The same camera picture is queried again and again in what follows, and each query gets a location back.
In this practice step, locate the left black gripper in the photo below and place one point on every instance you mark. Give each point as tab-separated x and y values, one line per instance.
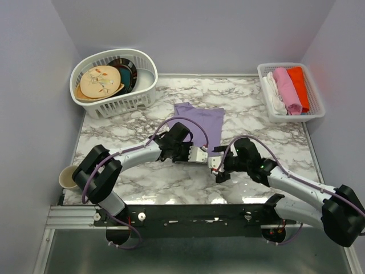
186	158

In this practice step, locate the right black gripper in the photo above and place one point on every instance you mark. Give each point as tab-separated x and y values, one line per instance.
223	177

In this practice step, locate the purple t shirt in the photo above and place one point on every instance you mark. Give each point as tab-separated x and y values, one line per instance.
211	120

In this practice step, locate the white oval dish basket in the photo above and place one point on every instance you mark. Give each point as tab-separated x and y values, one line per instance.
143	93

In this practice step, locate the white rectangular tray basket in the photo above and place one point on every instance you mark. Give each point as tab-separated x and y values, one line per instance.
317	109

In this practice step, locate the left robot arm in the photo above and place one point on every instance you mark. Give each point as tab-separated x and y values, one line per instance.
98	172

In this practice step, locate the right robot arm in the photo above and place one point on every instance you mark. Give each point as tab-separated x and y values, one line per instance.
335	210

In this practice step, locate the white rolled t shirt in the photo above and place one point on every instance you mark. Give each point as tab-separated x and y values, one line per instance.
273	95

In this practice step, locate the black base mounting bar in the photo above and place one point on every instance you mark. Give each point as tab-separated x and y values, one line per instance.
215	220

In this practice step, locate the pink rolled t shirt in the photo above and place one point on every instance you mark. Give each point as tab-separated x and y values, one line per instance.
287	91

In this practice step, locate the dark teal plate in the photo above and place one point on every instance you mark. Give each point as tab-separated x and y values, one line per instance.
128	79

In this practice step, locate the black rimmed plate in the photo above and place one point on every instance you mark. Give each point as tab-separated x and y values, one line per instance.
128	62

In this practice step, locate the orange rolled t shirt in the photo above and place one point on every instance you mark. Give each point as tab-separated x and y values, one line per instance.
298	79

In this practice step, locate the beige floral plate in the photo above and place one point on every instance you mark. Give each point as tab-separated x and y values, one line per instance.
100	82

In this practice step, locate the orange leaf shaped plate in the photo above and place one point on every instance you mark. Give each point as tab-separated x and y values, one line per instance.
82	98

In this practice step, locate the beige cup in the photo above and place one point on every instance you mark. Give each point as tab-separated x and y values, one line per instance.
65	179

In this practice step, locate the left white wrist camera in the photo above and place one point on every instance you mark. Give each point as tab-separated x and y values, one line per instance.
197	155

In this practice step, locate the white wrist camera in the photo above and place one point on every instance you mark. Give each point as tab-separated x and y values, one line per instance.
215	164
197	155

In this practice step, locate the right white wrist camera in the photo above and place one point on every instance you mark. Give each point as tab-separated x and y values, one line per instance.
215	164

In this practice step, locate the aluminium rail frame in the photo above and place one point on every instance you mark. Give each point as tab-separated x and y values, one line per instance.
71	217

